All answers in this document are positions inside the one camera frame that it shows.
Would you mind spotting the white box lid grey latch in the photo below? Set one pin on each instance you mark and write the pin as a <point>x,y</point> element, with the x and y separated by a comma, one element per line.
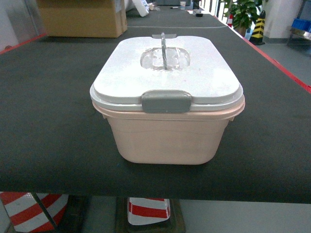
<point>185,73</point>

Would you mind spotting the pink plastic storage box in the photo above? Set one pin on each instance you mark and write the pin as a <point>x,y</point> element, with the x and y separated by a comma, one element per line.
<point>179,139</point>

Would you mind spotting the cardboard box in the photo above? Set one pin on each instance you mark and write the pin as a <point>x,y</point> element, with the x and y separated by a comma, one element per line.
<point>83,18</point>

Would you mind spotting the blue bin far right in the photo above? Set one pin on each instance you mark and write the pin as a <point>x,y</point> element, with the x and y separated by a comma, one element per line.
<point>301,24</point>

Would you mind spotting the black table mat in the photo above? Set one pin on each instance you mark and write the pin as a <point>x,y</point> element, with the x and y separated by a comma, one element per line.
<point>52,139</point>

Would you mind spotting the green potted plant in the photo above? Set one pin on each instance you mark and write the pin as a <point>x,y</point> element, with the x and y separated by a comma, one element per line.
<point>245,13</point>

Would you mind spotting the yellow black striped bollard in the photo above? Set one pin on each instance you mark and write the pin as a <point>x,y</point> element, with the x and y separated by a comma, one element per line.
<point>258,31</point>

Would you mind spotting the red white traffic cone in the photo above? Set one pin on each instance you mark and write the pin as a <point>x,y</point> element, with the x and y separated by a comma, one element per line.
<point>34,213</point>
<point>149,215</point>

